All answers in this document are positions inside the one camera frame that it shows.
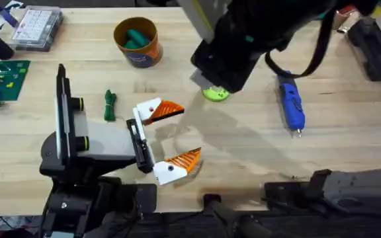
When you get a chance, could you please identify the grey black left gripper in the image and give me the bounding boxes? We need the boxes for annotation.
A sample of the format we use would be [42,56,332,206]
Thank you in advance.
[39,97,202,186]

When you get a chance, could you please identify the green vegetable toy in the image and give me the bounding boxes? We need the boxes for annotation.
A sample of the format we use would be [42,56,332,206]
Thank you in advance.
[103,89,118,122]

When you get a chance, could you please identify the blue electric screwdriver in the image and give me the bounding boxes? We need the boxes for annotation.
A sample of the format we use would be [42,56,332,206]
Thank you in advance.
[276,70,306,139]

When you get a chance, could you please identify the green disc with holes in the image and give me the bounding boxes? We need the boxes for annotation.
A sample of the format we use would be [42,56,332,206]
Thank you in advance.
[202,86,230,102]

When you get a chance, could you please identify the orange tub with toys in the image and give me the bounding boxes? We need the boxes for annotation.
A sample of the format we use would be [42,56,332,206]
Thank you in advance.
[112,17,164,69]

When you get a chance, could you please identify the black upright left wrist plate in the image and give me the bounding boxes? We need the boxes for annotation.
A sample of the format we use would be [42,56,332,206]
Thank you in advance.
[55,63,90,167]

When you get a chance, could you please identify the red and silver tool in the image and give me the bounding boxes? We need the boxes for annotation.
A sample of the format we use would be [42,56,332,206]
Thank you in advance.
[331,4,360,34]

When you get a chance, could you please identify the clear plastic parts box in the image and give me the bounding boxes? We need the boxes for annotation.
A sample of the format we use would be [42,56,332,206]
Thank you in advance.
[6,5,64,53]

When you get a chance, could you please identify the green board with blocks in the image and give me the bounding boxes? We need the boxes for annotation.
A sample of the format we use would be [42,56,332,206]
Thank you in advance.
[0,59,32,108]

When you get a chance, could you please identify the black box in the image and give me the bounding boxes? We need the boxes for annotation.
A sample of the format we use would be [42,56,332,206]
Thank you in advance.
[347,17,381,83]

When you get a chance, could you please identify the black rail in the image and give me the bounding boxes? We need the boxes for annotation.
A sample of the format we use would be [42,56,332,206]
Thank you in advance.
[0,193,381,238]

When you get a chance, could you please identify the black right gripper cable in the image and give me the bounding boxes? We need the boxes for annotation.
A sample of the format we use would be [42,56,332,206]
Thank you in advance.
[264,9,337,79]

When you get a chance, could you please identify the purple-handled scissors on white card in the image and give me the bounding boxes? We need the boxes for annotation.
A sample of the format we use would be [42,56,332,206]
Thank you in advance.
[0,0,25,34]

